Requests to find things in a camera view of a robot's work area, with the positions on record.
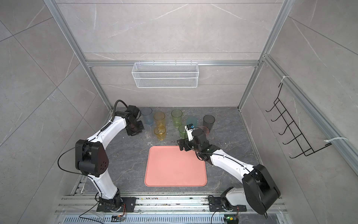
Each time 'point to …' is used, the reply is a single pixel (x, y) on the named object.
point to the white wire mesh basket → (165, 75)
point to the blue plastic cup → (148, 116)
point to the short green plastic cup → (182, 129)
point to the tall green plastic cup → (176, 115)
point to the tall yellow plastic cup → (160, 117)
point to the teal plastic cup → (192, 120)
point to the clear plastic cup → (147, 133)
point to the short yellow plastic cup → (160, 131)
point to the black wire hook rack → (306, 148)
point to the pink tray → (169, 166)
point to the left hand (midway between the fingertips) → (141, 128)
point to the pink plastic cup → (205, 129)
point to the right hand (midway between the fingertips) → (183, 138)
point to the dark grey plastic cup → (208, 121)
